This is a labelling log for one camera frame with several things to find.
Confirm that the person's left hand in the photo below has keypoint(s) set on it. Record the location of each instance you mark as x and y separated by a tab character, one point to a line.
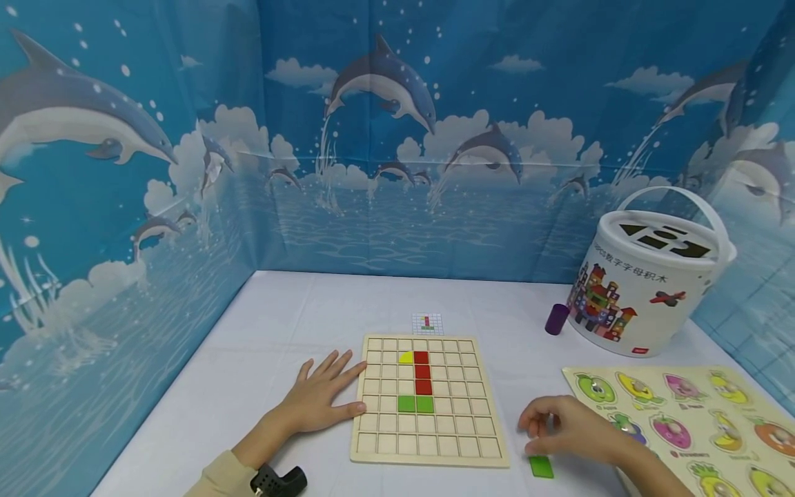
317	400

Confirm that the person's right hand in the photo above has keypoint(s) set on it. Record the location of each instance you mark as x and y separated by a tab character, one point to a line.
577	431

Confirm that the person's left index finger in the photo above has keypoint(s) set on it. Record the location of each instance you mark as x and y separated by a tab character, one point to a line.
353	376

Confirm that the person's left thumb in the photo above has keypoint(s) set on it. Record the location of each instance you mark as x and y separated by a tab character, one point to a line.
349	411

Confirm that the person's right fingers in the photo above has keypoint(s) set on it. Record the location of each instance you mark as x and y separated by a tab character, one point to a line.
535	424

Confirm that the person's left ring finger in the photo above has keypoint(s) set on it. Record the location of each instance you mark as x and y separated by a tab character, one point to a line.
328	364

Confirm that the person's left little finger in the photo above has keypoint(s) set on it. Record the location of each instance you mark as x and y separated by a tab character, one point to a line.
305	371

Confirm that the person's left middle finger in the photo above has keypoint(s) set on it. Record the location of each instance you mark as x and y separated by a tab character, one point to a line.
345	364

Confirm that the person's right forearm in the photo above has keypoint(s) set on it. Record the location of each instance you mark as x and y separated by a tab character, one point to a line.
652	476

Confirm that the person's left forearm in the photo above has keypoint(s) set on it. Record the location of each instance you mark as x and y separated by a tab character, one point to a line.
248	452

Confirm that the green square block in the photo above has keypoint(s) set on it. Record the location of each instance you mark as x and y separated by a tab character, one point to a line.
425	404
406	404
541	468

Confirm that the yellow quarter-circle block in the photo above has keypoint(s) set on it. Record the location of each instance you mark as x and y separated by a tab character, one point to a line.
407	358

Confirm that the red square block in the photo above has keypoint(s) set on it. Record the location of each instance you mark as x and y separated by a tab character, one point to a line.
423	387
423	372
422	357

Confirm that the wooden grid board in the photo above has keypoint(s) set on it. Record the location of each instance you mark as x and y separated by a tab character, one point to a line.
456	414

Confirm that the small pattern card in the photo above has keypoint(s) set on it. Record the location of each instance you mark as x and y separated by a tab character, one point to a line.
427	324

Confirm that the black wrist band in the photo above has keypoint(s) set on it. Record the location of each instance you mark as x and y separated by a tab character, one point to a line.
278	480

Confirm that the purple cylinder block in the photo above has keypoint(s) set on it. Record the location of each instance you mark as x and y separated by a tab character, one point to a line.
556	321

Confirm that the set of fruit puzzle pieces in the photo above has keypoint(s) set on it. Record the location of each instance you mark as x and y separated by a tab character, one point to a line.
683	428

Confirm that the wooden fruit puzzle board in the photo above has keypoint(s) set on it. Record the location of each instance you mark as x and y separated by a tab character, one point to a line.
702	407

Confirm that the white printed bucket with lid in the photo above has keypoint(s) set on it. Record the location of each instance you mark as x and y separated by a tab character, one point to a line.
646	297

